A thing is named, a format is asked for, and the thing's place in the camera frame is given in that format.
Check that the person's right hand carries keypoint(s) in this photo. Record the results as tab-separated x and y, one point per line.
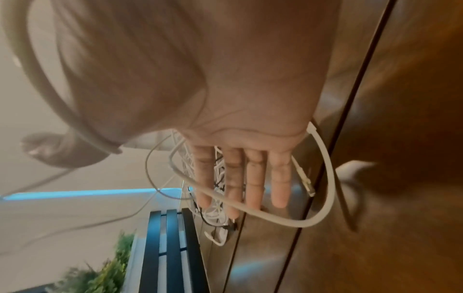
217	71

